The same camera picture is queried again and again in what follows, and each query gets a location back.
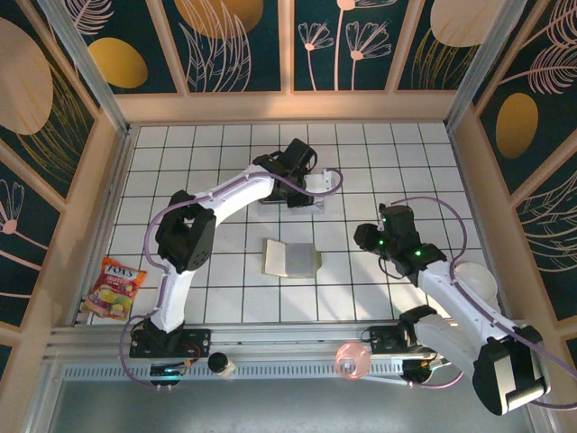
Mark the white bowl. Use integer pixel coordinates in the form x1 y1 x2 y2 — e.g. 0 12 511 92
452 263 499 304

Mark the pink tape roll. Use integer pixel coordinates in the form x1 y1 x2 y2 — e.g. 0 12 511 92
334 341 372 381

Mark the small controller circuit board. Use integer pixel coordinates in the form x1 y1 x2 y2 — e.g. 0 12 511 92
150 359 200 378
402 355 445 385

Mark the perforated metal strip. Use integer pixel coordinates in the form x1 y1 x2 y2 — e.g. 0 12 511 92
62 363 452 381

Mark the black lidded white jar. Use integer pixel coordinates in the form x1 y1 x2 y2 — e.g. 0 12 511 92
206 351 237 378

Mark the orange fruit candy bag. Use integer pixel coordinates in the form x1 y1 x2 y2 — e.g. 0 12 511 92
80 256 149 322

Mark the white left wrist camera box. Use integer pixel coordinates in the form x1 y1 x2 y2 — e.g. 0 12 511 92
304 169 337 193

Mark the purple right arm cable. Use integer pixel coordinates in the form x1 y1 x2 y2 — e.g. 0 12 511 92
388 197 577 410

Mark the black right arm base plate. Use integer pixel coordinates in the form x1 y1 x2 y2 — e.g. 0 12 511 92
360 325 418 355

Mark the wall panel with pink flowers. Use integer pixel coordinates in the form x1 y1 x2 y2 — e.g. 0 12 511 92
291 0 403 94

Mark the wall panel with leaf outlines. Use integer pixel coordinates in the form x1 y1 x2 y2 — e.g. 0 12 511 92
160 0 284 95

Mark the wall panel with curved lines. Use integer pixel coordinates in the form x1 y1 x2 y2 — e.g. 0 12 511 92
513 170 577 324

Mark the long aluminium frame rail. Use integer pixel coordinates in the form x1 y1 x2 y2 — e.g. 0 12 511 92
42 318 532 362

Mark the wall panel with fern outline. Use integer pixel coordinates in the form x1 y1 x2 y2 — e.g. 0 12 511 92
471 0 577 198

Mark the aluminium table side rail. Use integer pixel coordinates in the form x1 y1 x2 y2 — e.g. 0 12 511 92
67 125 139 327

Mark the wall panel with yellow oval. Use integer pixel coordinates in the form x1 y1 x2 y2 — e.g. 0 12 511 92
53 0 180 96

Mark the aluminium corner post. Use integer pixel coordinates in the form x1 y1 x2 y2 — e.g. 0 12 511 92
444 0 529 132
38 0 133 136

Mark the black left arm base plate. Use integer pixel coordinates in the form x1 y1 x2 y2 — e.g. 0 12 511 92
129 327 212 360

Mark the wall panel with gold grass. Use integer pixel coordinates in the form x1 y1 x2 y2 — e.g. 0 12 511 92
395 0 495 92

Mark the wall panel with peach disc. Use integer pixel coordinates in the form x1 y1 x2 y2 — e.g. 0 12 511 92
0 15 99 202

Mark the wall panel with flower outline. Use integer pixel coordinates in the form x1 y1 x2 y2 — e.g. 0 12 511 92
0 155 64 330

